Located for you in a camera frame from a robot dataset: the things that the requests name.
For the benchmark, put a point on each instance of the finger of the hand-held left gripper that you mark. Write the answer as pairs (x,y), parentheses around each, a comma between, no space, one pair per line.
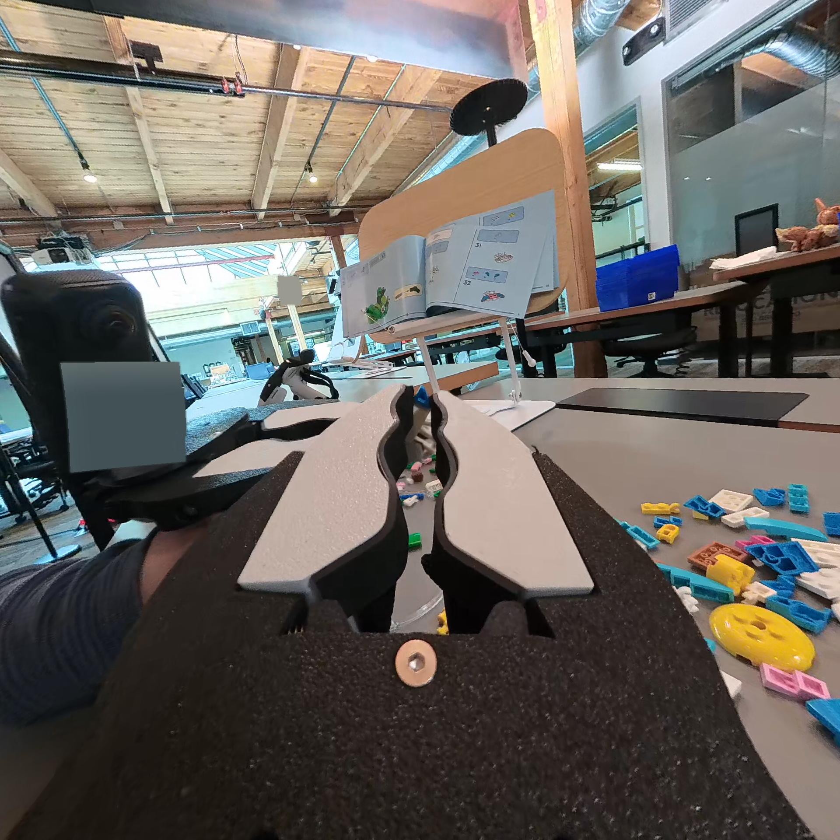
(262,456)
(302,415)

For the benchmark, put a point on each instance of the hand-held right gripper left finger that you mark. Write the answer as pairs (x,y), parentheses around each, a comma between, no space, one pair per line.
(308,499)

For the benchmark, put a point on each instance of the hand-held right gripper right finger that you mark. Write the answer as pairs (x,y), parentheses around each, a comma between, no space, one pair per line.
(512,512)

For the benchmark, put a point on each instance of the pile of green pink lego pieces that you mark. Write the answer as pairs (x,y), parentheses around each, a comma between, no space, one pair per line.
(415,541)

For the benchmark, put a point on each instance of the lego instruction booklet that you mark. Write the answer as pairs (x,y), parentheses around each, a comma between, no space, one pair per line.
(485,262)

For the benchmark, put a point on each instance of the pile of blue yellow lego pieces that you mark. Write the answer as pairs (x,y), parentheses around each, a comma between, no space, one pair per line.
(781,558)

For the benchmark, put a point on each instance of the yellow round lego piece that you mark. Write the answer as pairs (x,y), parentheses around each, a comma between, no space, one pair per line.
(761,633)

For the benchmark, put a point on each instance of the spare white black gripper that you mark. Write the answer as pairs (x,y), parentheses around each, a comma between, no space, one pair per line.
(289,387)

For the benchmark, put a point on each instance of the grey desk with wooden edge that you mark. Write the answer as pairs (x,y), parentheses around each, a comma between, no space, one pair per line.
(459,374)

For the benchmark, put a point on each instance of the black office chair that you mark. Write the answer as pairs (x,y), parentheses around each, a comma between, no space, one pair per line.
(33,479)
(649,344)

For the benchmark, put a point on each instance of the black desk mat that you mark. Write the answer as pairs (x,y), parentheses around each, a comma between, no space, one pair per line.
(682,403)

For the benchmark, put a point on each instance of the long wooden desk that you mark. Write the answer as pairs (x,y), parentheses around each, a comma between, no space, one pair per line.
(623,315)

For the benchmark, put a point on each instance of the stack of blue bins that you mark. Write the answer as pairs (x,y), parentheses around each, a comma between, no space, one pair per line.
(636,279)

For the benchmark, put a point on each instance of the wooden book stand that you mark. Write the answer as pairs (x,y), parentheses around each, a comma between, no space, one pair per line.
(459,177)

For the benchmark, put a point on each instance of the black round disc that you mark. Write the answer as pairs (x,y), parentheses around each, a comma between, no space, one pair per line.
(489,102)

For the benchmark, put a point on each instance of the wooden desk with black legs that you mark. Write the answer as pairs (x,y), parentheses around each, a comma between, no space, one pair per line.
(787,261)

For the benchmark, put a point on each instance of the brown plush toy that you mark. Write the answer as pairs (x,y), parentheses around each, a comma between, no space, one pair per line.
(810,233)

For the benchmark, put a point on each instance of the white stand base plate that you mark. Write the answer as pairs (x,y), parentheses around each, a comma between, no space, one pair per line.
(525,413)

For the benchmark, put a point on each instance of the wooden post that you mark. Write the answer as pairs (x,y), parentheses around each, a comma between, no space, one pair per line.
(558,98)

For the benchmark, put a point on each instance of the silver air duct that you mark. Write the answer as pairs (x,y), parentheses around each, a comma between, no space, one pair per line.
(604,19)

